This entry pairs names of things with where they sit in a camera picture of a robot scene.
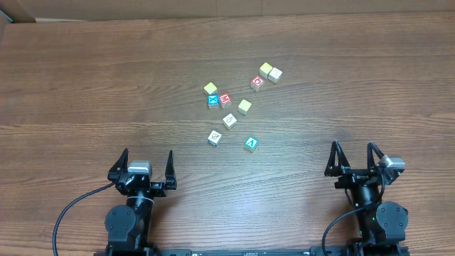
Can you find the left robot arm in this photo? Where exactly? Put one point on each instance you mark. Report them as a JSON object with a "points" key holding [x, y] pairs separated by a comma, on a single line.
{"points": [[128, 225]]}

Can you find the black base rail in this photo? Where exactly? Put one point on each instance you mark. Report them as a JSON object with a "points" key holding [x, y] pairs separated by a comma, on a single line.
{"points": [[312, 251]]}

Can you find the yellow block centre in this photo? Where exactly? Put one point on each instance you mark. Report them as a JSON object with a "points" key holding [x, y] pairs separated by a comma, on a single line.
{"points": [[244, 107]]}

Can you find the white ladybug block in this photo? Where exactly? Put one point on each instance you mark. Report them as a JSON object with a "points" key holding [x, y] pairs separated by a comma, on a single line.
{"points": [[229, 121]]}

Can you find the yellow block left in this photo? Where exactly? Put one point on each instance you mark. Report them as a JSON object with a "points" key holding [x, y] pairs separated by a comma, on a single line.
{"points": [[210, 89]]}

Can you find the white block far right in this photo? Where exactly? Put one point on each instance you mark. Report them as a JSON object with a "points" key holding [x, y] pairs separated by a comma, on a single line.
{"points": [[275, 75]]}

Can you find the white leaf block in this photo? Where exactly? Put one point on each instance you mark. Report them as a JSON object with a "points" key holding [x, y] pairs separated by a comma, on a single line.
{"points": [[214, 138]]}

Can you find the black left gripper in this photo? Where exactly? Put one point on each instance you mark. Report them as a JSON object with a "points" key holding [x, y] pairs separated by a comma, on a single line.
{"points": [[143, 183]]}

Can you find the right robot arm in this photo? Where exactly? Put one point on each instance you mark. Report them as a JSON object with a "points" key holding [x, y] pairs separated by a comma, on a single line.
{"points": [[381, 223]]}

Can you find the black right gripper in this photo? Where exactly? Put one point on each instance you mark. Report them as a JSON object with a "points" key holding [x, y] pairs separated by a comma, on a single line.
{"points": [[356, 177]]}

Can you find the yellow block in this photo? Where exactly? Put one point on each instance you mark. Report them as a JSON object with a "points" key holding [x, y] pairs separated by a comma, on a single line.
{"points": [[210, 89], [244, 107], [265, 69]]}

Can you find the green letter A block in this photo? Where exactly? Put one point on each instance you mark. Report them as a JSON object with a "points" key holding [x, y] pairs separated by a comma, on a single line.
{"points": [[251, 144]]}

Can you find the yellow block far right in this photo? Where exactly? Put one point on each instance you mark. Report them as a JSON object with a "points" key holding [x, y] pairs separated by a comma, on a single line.
{"points": [[265, 69]]}

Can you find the red letter M block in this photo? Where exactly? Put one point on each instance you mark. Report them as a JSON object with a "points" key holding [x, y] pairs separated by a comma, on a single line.
{"points": [[225, 100]]}

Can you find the red letter block right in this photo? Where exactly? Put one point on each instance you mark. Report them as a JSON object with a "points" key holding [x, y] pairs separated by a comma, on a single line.
{"points": [[257, 83]]}

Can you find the blue letter block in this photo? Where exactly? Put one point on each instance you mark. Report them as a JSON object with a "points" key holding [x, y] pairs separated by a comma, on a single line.
{"points": [[213, 101]]}

